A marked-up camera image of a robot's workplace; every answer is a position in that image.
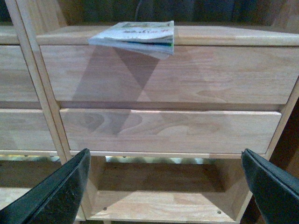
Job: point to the lower left wooden drawer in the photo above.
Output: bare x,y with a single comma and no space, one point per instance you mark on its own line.
25,130

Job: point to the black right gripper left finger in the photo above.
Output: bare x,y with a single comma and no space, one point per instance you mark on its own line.
55,200

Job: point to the lower right wooden drawer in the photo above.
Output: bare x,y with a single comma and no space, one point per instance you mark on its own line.
210,132

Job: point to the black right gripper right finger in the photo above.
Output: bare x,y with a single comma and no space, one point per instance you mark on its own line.
276,191

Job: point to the white illustrated paperback book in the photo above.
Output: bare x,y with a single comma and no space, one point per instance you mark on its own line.
155,39

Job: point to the light wooden bookshelf unit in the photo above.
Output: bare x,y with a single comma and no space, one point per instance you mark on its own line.
157,187

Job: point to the upper right wooden drawer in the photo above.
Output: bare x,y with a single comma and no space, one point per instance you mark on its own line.
229,75

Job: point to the wooden drawer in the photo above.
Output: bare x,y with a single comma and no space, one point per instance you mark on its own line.
210,132
229,75
25,130
15,82

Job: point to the upper left wooden drawer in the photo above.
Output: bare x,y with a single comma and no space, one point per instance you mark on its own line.
15,82

